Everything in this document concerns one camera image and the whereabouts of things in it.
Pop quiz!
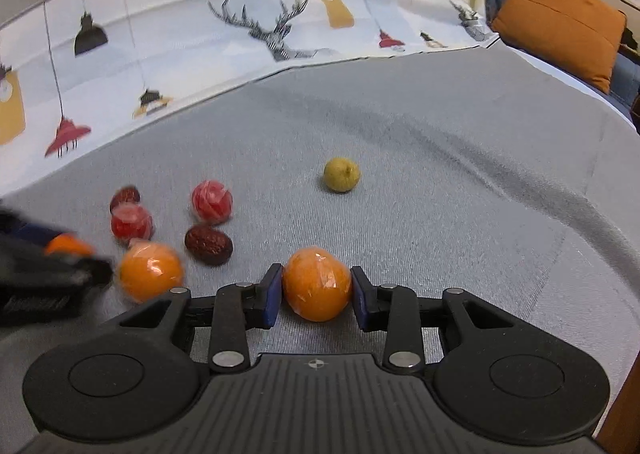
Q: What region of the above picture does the small yellow-green lime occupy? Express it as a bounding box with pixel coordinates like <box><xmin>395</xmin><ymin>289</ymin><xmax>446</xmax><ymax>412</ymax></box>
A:
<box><xmin>323</xmin><ymin>157</ymin><xmax>361</xmax><ymax>193</ymax></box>

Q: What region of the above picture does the dried red jujube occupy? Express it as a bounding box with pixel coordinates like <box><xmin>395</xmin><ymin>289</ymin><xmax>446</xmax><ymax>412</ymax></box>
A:
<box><xmin>109</xmin><ymin>186</ymin><xmax>141</xmax><ymax>215</ymax></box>
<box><xmin>184</xmin><ymin>225</ymin><xmax>234</xmax><ymax>265</ymax></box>

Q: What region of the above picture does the grey printed bed sheet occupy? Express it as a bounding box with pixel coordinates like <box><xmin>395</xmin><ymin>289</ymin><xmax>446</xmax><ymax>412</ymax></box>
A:
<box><xmin>0</xmin><ymin>0</ymin><xmax>640</xmax><ymax>454</ymax></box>

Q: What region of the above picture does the orange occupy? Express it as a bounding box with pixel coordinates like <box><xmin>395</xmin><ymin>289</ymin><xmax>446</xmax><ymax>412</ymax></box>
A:
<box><xmin>44</xmin><ymin>234</ymin><xmax>96</xmax><ymax>259</ymax></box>
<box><xmin>116</xmin><ymin>241</ymin><xmax>186</xmax><ymax>305</ymax></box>
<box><xmin>281</xmin><ymin>247</ymin><xmax>353</xmax><ymax>323</ymax></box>

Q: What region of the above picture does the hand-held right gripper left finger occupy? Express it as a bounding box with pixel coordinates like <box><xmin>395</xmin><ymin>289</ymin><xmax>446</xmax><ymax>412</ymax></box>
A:
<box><xmin>100</xmin><ymin>263</ymin><xmax>285</xmax><ymax>375</ymax></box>

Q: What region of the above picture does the small red apple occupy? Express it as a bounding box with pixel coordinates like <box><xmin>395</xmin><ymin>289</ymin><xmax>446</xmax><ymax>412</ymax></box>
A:
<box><xmin>190</xmin><ymin>179</ymin><xmax>234</xmax><ymax>225</ymax></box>
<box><xmin>110</xmin><ymin>202</ymin><xmax>155</xmax><ymax>242</ymax></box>

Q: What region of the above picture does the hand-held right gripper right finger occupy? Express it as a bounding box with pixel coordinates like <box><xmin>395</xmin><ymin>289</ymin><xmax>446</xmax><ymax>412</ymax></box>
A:
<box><xmin>350</xmin><ymin>265</ymin><xmax>531</xmax><ymax>376</ymax></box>

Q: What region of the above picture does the orange pillow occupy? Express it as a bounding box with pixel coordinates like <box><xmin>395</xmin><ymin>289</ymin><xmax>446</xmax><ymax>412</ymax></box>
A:
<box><xmin>490</xmin><ymin>0</ymin><xmax>627</xmax><ymax>94</ymax></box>

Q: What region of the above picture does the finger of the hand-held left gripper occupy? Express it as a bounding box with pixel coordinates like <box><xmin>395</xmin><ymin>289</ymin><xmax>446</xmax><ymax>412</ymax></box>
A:
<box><xmin>0</xmin><ymin>208</ymin><xmax>76</xmax><ymax>249</ymax></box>
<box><xmin>47</xmin><ymin>255</ymin><xmax>114</xmax><ymax>289</ymax></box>

